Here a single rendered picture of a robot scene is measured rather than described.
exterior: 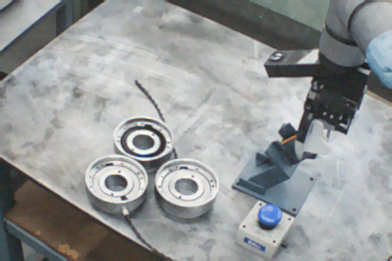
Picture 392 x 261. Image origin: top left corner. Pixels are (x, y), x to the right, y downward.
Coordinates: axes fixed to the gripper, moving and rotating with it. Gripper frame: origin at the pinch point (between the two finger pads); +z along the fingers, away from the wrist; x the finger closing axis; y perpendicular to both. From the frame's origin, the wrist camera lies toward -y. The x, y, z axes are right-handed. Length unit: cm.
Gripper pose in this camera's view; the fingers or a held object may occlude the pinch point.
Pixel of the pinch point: (302, 142)
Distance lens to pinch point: 113.1
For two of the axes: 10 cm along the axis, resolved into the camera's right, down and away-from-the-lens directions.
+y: 8.8, 4.0, -2.7
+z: -1.1, 7.1, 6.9
